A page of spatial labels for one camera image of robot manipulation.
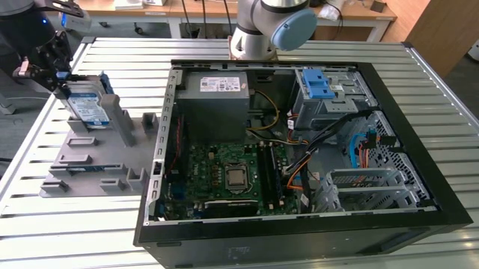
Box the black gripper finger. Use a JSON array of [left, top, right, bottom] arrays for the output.
[[10, 59, 69, 99], [34, 30, 74, 75]]

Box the grey power supply unit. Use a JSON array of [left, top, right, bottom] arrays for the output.
[[174, 71, 251, 145]]

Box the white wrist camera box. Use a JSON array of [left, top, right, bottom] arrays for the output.
[[61, 11, 93, 32]]

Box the green RAM stick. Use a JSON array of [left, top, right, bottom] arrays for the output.
[[66, 165, 104, 172]]

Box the yellow wire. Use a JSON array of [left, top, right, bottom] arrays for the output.
[[244, 89, 281, 131]]

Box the metal disk bay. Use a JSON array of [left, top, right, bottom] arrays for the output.
[[313, 167, 437, 212]]

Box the black PC case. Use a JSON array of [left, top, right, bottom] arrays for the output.
[[132, 58, 473, 269]]

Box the grey metal stand foot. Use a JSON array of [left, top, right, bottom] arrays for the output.
[[0, 92, 17, 114]]

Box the orange wire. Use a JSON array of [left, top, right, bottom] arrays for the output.
[[285, 161, 312, 192]]

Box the silver CPU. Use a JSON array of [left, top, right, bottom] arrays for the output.
[[225, 167, 248, 188]]

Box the green motherboard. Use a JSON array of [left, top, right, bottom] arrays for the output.
[[166, 141, 300, 221]]

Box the black cable bundle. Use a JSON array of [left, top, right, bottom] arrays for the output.
[[281, 110, 375, 180]]

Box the red wire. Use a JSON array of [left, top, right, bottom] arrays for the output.
[[169, 113, 186, 173]]

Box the multicoloured power wire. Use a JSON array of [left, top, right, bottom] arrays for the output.
[[357, 131, 397, 169]]

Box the blue SATA wire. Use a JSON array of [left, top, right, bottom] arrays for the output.
[[348, 133, 369, 169]]

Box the black graphics card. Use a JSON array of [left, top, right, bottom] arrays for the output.
[[201, 198, 260, 219]]

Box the black RAM stick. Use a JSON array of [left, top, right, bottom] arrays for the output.
[[257, 144, 275, 210]]

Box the blue plastic bay latch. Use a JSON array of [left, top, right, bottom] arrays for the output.
[[300, 68, 336, 99]]

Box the hard disk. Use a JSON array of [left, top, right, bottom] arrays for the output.
[[54, 71, 114, 131]]

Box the metal optical drive cage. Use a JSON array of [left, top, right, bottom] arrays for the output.
[[291, 67, 379, 131]]

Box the grey plastic parts rack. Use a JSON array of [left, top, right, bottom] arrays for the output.
[[38, 94, 161, 198]]

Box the wooden desk white frame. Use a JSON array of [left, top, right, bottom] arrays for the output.
[[80, 0, 397, 43]]

